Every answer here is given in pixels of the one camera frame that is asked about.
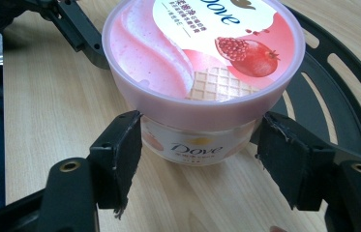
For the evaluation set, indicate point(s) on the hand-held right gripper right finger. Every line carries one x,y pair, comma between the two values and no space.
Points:
292,161

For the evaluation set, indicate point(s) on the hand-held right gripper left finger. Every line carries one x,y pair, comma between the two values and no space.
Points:
118,161

